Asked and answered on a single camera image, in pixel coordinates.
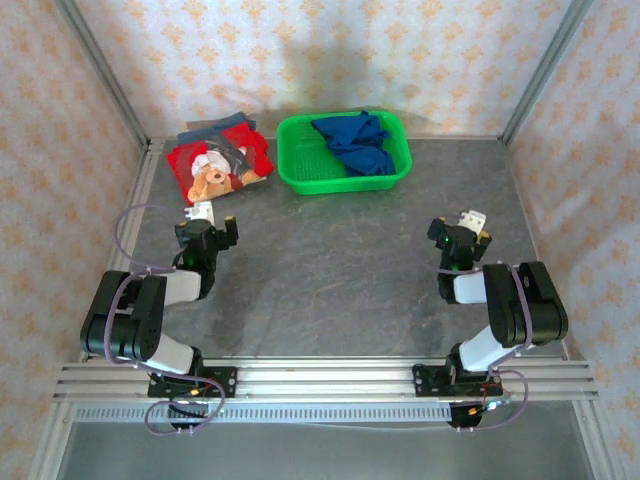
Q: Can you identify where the aluminium table side rail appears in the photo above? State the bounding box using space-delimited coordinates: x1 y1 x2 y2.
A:
505 142 572 362
79 138 167 362

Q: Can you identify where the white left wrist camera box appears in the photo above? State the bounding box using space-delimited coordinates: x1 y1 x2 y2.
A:
183 201 217 227

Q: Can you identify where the green plastic basket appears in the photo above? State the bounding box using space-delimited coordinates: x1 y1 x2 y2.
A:
276 110 414 197

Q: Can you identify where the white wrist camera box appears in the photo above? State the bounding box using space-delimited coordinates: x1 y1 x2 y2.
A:
458 209 488 235
183 201 217 227

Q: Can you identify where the blue t-shirt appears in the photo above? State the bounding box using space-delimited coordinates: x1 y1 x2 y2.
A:
310 110 398 178

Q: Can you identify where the grey-blue folded t-shirt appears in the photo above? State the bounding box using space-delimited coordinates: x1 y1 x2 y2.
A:
176 112 259 144

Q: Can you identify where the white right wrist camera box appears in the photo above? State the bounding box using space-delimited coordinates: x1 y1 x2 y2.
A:
458 209 488 235

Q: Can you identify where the slotted grey cable duct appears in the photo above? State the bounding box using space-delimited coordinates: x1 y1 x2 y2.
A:
73 402 454 425

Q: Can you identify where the red bear print t-shirt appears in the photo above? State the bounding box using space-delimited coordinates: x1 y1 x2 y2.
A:
164 124 277 206

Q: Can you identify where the aluminium frame post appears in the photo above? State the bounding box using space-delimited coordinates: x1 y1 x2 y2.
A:
499 0 597 146
53 0 152 147

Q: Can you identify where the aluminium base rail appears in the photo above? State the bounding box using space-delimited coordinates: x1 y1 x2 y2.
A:
51 356 600 403

